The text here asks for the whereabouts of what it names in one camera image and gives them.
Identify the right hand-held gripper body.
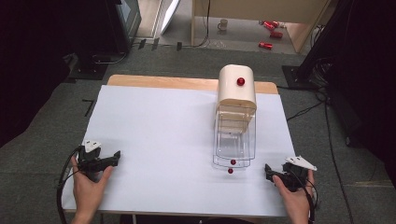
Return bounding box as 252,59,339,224
273,155,318,193

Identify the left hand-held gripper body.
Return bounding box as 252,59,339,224
77,139,109,182

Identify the large clear drawer red knob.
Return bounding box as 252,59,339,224
212,105,258,175

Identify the small clear drawer red knob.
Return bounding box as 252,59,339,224
216,105,252,169

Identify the person's right hand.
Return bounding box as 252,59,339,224
272,169,316,218

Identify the person's left hand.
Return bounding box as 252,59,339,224
70,155,115,218

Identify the white table cover sheet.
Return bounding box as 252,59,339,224
61,84,297,218

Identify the black tape corner mark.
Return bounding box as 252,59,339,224
81,98,96,118

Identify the cream drawer cabinet red knob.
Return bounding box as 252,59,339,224
213,63,258,134

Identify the wooden table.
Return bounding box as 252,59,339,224
106,74,279,95

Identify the white board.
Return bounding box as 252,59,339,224
160,0,182,35

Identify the beige mug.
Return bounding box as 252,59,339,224
217,18,230,32

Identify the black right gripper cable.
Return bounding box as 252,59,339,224
289,170,319,224

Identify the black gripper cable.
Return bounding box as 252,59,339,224
289,170,319,224
56,145,84,224

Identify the long black floor cable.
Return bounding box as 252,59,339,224
315,90,355,224

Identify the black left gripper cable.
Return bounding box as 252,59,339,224
56,145,84,224

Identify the black looped floor cable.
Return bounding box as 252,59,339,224
91,50,128,65

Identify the black stand with base plate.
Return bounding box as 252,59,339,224
281,0,356,91

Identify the light wooden desk frame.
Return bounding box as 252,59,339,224
190,0,332,54

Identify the black hanging cable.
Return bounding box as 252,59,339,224
181,0,211,49

